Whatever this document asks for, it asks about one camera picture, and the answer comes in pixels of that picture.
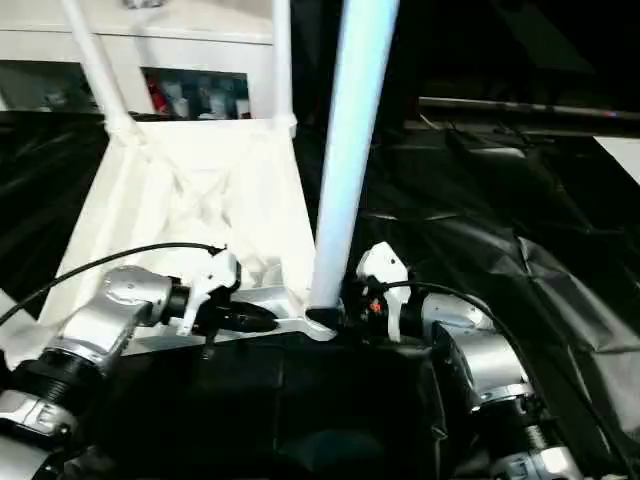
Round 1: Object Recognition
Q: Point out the white plastic table top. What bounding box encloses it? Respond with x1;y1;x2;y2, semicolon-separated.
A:
9;117;341;371

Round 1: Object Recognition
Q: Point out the black plastic table mat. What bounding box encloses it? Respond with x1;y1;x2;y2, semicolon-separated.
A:
0;109;640;480

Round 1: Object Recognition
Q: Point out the red cabinet item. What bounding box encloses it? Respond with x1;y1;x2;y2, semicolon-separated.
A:
149;74;170;114

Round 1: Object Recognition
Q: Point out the long dark metal rod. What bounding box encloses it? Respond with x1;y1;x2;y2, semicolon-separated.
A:
418;96;640;124

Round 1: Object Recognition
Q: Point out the large black backdrop sheet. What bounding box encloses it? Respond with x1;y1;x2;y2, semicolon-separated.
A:
289;0;640;116

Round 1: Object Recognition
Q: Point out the white flat board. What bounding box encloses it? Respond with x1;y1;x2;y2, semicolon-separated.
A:
592;135;640;186

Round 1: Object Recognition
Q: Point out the white glass-door cabinet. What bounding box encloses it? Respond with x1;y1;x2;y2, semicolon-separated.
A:
0;0;281;121

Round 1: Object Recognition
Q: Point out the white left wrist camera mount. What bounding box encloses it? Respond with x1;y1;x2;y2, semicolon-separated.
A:
174;247;244;336

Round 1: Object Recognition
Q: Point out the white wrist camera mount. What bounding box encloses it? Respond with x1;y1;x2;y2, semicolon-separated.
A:
174;247;244;336
355;242;410;344

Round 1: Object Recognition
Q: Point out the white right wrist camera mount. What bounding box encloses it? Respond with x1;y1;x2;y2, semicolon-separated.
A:
355;242;410;344

